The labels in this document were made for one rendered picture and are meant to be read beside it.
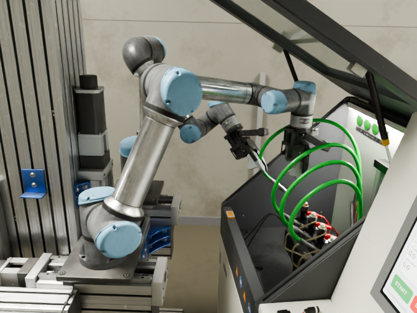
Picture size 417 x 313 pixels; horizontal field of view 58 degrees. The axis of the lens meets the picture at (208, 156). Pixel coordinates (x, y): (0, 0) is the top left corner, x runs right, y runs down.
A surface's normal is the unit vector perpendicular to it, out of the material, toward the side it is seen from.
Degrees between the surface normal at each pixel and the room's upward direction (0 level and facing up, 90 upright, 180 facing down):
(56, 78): 90
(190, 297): 0
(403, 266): 76
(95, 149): 90
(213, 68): 90
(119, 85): 90
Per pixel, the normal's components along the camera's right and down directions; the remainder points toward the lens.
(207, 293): 0.02, -0.94
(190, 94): 0.57, 0.18
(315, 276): 0.12, 0.34
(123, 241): 0.46, 0.42
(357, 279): -0.96, -0.20
